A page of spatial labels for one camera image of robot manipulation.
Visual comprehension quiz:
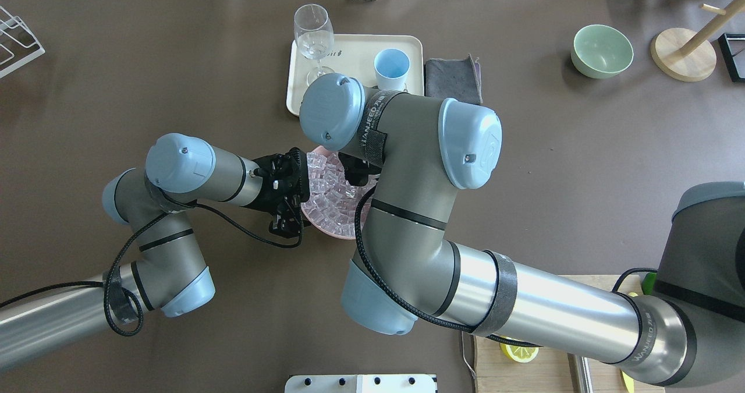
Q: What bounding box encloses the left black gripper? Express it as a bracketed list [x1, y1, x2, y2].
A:
[245, 148, 310, 239]

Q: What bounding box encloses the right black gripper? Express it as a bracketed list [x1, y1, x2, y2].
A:
[338, 153, 380, 187]

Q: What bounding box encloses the pink bowl with ice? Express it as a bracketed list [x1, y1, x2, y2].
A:
[301, 146, 379, 240]

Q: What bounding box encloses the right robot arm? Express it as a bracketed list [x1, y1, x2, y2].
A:
[300, 73, 743, 387]

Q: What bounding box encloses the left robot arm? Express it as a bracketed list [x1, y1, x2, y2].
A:
[1, 133, 310, 371]

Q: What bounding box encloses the light blue cup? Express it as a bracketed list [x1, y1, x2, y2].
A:
[373, 48, 410, 91]

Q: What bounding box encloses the beige serving tray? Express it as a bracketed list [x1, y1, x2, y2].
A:
[286, 33, 425, 116]

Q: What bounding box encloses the dark grey cloth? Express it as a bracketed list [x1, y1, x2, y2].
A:
[424, 54, 483, 105]

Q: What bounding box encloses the clear wine glass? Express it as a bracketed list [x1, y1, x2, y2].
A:
[293, 3, 335, 85]

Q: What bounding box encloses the half lemon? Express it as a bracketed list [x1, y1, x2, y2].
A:
[500, 343, 540, 363]

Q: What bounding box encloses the mint green bowl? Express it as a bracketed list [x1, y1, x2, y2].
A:
[570, 24, 635, 79]

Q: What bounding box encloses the wooden cutting board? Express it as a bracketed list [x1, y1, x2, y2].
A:
[474, 272, 665, 392]

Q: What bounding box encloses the green lime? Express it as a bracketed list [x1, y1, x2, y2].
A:
[641, 272, 657, 295]

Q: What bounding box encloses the wooden glass stand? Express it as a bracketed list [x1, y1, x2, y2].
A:
[650, 0, 744, 83]

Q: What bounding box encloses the black tray with glasses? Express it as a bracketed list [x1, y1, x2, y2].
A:
[718, 33, 744, 83]

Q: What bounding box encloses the white camera pole base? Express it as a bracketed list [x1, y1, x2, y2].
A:
[284, 373, 439, 392]

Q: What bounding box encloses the white wire cup rack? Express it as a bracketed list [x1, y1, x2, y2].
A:
[1, 6, 46, 78]

